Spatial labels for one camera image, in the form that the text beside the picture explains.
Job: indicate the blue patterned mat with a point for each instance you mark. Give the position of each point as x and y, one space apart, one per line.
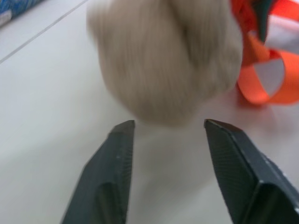
12 8

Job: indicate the beige knitted hat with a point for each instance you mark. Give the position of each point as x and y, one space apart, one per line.
163 63

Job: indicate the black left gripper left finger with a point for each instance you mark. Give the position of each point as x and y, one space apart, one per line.
109 177

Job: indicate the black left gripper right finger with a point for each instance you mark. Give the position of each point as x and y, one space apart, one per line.
245 177

